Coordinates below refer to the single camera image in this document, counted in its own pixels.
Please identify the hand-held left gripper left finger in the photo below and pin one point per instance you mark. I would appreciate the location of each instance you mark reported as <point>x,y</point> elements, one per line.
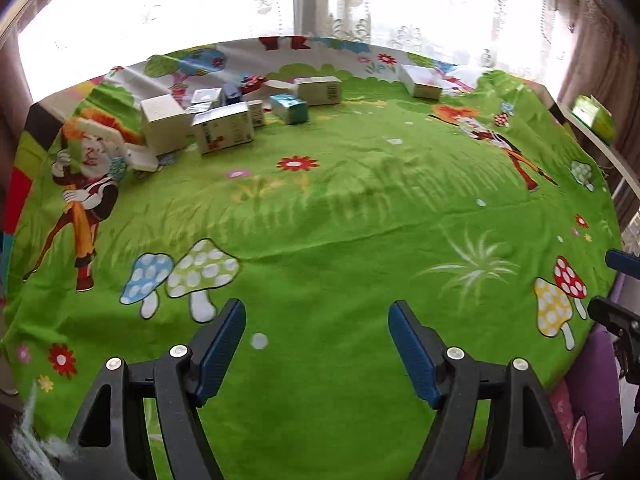
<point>220,350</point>

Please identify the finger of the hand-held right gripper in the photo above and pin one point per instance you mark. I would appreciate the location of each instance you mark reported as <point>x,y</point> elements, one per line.
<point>622,260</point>
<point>612,317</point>

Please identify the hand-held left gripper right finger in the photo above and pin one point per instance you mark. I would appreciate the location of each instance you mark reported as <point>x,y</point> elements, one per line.
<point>412,355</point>

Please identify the tall cream box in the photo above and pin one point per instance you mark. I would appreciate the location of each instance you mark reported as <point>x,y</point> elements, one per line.
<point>162,127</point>

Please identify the shiny silver blue box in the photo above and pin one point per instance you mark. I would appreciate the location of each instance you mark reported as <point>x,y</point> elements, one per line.
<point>290,109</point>

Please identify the purple cloth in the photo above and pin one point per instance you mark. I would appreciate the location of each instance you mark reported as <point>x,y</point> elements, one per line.
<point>595,390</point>

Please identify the pink patterned clothing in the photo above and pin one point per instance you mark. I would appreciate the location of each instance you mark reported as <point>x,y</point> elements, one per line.
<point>565,425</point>

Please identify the white side desk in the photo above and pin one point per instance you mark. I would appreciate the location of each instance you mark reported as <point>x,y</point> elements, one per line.
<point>617,157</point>

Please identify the bright green box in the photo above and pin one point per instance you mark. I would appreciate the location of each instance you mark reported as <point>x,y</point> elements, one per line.
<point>595,117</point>

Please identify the green printed cartoon cloth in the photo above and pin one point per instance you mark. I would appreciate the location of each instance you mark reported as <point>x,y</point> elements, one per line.
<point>325,220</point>

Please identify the white fluffy fabric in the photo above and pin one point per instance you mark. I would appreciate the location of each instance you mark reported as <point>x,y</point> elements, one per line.
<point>35,445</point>

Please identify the white box with green print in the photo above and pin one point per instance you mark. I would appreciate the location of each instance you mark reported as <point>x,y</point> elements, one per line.
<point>225,127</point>

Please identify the long white flat box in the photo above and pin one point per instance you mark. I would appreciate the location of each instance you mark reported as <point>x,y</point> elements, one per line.
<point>107,142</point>

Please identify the small white box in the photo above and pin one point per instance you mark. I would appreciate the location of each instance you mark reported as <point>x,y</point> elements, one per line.
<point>256,113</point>

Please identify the small silver box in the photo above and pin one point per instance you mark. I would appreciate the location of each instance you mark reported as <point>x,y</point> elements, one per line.
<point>206,98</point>

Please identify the small dark blue box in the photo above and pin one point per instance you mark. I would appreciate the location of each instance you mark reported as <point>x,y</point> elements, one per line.
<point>232,96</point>

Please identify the plain white box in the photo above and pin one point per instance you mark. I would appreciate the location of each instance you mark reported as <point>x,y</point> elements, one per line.
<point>422,84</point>

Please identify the red polka dot toy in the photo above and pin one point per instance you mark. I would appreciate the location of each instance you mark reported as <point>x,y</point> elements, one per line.
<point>253,83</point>

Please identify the white curved open carton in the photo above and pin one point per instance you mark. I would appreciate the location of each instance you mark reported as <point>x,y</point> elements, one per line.
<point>280,87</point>

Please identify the long white carton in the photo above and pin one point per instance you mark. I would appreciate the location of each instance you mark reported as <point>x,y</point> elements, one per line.
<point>320,91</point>

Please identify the sheer lace curtain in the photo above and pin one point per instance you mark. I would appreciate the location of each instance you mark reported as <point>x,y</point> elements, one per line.
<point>400,5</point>

